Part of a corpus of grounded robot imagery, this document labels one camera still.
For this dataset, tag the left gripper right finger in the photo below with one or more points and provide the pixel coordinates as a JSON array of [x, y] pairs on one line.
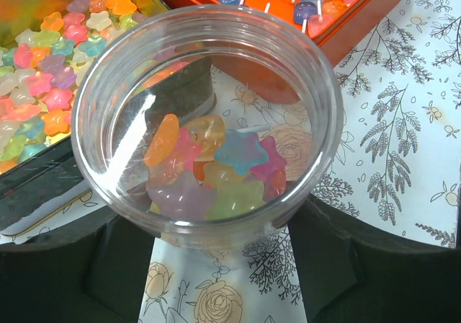
[[350, 271]]

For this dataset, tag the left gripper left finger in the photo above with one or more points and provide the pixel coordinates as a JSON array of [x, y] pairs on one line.
[[93, 269]]

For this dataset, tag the clear glass jar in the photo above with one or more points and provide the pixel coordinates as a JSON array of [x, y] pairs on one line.
[[208, 126]]

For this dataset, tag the orange tin of lollipops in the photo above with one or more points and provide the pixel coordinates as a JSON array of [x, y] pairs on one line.
[[288, 5]]

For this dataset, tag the dark tin translucent star candies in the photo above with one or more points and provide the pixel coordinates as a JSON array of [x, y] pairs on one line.
[[39, 80]]

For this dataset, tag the floral table mat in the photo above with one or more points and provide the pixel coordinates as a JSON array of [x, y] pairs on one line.
[[399, 152]]

